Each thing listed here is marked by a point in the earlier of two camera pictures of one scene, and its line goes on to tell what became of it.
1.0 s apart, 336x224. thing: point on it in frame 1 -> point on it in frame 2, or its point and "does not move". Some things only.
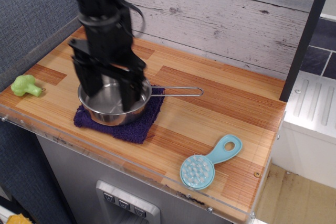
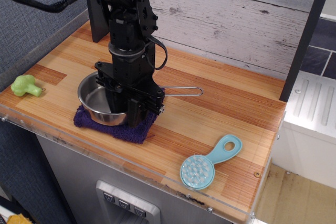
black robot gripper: x=107 y=43 -> x=133 y=74
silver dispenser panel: x=116 y=205 does not move
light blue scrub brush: x=197 y=172 does not move
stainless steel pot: x=107 y=109 does not move
